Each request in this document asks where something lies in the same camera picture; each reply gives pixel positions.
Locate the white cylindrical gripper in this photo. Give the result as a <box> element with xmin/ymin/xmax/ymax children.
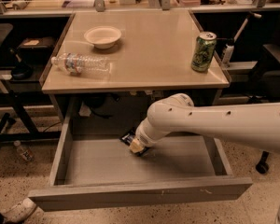
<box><xmin>129</xmin><ymin>119</ymin><xmax>170</xmax><ymax>154</ymax></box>

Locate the dark blue snack bar wrapper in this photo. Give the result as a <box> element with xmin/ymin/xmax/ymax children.
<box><xmin>119</xmin><ymin>129</ymin><xmax>148</xmax><ymax>156</ymax></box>

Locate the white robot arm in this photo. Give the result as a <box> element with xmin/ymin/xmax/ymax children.
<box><xmin>130</xmin><ymin>93</ymin><xmax>280</xmax><ymax>154</ymax></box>

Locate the open grey drawer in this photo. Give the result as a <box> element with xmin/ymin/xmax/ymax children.
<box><xmin>29</xmin><ymin>97</ymin><xmax>252</xmax><ymax>211</ymax></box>

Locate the clear plastic water bottle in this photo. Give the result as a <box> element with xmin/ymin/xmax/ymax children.
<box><xmin>51</xmin><ymin>53</ymin><xmax>110</xmax><ymax>77</ymax></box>

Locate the small bottle on floor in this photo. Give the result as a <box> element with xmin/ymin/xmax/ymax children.
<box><xmin>13</xmin><ymin>140</ymin><xmax>34</xmax><ymax>161</ymax></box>

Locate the white paper bowl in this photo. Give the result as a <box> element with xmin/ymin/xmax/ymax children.
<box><xmin>84</xmin><ymin>26</ymin><xmax>121</xmax><ymax>49</ymax></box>

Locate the green drink can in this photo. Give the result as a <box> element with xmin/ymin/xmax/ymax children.
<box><xmin>191</xmin><ymin>32</ymin><xmax>217</xmax><ymax>72</ymax></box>

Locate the white sneaker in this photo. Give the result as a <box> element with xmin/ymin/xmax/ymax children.
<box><xmin>3</xmin><ymin>198</ymin><xmax>36</xmax><ymax>224</ymax></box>

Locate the black round floor device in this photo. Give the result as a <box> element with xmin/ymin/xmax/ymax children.
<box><xmin>9</xmin><ymin>48</ymin><xmax>33</xmax><ymax>80</ymax></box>

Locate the black box under bench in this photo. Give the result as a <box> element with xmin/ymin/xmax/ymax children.
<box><xmin>17</xmin><ymin>36</ymin><xmax>56</xmax><ymax>65</ymax></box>

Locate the black office chair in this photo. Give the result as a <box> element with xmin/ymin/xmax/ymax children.
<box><xmin>245</xmin><ymin>0</ymin><xmax>280</xmax><ymax>175</ymax></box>

